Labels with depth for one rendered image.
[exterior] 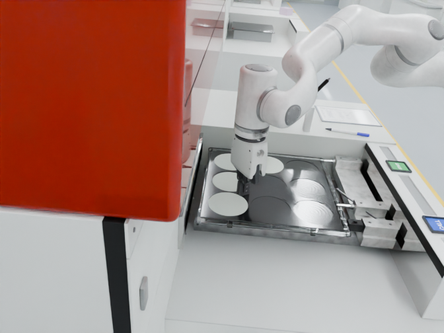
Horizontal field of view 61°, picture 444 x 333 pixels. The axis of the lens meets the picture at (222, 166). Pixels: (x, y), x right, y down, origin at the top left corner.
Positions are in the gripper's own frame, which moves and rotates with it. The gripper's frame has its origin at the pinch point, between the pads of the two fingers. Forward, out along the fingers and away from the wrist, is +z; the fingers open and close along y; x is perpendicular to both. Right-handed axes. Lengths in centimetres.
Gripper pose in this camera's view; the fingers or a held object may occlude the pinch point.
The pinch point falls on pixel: (243, 187)
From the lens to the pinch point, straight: 98.8
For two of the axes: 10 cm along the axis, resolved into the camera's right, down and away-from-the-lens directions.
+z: -0.8, 8.6, 5.1
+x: -8.6, 1.9, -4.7
